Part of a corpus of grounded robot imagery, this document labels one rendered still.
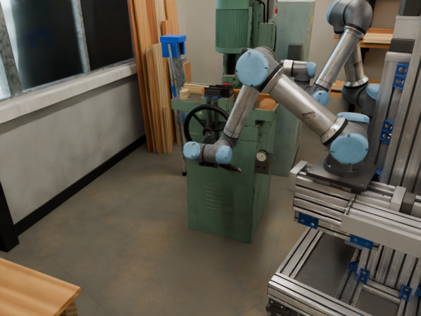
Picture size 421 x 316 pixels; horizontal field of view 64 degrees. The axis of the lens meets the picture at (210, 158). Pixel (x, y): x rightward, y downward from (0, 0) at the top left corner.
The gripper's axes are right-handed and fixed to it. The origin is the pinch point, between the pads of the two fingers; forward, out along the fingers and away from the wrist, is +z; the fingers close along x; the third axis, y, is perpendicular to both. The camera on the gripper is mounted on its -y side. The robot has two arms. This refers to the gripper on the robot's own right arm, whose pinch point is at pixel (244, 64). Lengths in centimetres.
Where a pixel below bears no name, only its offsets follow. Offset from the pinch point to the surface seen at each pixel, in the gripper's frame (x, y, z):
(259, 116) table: 26.1, -4.0, -10.2
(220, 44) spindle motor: -9.0, -7.0, 16.3
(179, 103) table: 24.7, -3.7, 37.0
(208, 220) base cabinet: 101, -16, 18
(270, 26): -21.2, -30.2, -5.2
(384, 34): -33, -194, -80
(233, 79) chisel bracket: 9.0, -13.8, 8.8
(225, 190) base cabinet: 76, -12, 7
